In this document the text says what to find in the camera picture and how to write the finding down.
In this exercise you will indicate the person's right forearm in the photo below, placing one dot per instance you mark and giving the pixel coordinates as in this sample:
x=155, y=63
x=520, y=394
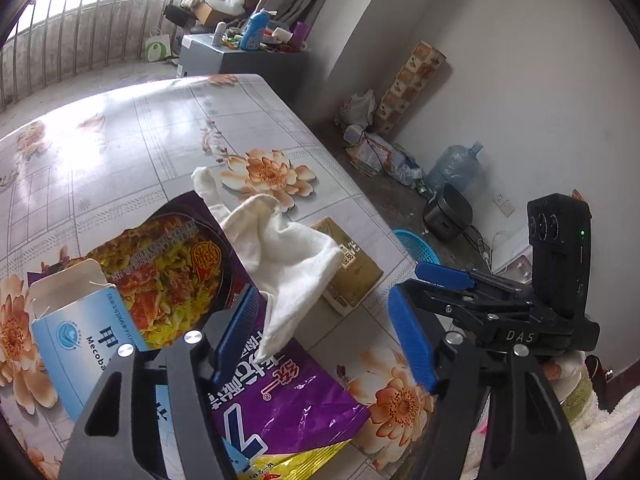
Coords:
x=600, y=440

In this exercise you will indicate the purple cup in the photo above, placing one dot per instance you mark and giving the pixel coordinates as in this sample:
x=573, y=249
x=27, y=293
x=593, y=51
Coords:
x=300, y=35

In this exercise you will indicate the tall patterned cardboard box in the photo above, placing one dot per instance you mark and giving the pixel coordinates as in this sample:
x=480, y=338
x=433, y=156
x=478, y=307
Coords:
x=407, y=87

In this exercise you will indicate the white cloth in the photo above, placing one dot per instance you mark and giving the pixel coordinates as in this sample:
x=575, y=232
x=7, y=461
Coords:
x=280, y=255

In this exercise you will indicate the grey cabinet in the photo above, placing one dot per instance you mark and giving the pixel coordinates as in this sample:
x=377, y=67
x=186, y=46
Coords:
x=240, y=62

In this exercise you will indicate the clutter of small items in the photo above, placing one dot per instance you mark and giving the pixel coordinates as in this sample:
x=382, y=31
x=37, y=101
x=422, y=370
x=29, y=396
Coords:
x=272, y=40

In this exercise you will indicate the large blue water jug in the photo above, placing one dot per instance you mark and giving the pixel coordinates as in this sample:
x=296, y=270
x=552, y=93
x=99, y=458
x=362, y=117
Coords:
x=455, y=167

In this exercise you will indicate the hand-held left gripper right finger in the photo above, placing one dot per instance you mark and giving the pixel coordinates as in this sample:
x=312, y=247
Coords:
x=410, y=340

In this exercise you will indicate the black rice cooker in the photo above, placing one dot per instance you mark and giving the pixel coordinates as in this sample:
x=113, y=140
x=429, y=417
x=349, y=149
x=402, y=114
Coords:
x=447, y=212

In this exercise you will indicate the blue plastic basket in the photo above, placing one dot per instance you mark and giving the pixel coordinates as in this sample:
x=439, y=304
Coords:
x=417, y=245

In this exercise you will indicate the white wall socket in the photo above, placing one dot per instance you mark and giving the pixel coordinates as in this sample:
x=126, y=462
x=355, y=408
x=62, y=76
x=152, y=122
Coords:
x=503, y=204

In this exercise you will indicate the black bag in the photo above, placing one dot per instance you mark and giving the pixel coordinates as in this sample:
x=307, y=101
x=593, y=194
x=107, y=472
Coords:
x=180, y=15

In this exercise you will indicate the pile of packets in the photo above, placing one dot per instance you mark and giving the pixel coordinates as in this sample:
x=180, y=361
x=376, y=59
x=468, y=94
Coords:
x=382, y=157

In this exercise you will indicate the small white bottle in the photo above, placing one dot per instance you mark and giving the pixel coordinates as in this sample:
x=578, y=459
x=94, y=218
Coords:
x=220, y=32

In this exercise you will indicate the white plastic bag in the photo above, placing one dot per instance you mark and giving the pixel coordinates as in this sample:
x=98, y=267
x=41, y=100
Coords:
x=356, y=109

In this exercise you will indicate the purple noodle packet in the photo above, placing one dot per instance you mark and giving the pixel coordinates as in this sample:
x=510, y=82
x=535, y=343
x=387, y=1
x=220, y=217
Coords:
x=160, y=260

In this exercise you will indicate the brown cardboard box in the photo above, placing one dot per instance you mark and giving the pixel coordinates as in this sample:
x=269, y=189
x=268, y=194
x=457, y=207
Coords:
x=207, y=12

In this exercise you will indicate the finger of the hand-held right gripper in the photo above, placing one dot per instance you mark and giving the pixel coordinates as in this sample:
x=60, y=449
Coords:
x=442, y=272
x=440, y=296

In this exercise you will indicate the metal balcony railing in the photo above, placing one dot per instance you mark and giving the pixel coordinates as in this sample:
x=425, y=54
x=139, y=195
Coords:
x=75, y=30

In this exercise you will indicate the blue detergent bottle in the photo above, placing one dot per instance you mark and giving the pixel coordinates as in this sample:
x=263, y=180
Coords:
x=254, y=30

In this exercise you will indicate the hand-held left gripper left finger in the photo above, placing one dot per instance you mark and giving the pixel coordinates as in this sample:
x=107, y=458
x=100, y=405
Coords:
x=235, y=330

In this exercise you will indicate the gold foil packet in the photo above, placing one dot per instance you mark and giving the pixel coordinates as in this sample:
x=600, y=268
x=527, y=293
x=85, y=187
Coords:
x=350, y=265

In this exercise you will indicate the white and green paper bag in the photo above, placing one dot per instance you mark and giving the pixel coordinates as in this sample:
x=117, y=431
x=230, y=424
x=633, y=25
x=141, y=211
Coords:
x=158, y=47

